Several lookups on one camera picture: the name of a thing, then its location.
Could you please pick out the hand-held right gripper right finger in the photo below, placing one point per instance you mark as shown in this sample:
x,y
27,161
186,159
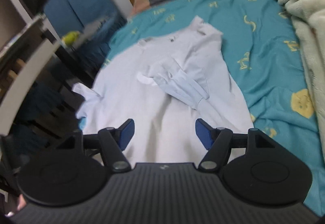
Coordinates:
x,y
203,132

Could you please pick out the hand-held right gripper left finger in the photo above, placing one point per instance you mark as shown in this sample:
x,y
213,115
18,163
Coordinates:
x,y
127,132

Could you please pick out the white shirt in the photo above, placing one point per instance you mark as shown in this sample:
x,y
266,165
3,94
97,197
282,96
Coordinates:
x,y
127,86

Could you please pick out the teal printed bedsheet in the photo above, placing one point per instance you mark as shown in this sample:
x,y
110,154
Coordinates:
x,y
266,61

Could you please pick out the grey cloth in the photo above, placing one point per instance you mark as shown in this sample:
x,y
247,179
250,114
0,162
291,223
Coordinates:
x,y
101,25

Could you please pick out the green plush toy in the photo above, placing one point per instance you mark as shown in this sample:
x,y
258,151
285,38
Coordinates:
x,y
71,37

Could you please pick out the dark table with white edge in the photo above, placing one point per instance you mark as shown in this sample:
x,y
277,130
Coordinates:
x,y
25,81

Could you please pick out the green printed fleece blanket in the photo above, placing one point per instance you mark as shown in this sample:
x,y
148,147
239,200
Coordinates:
x,y
304,10

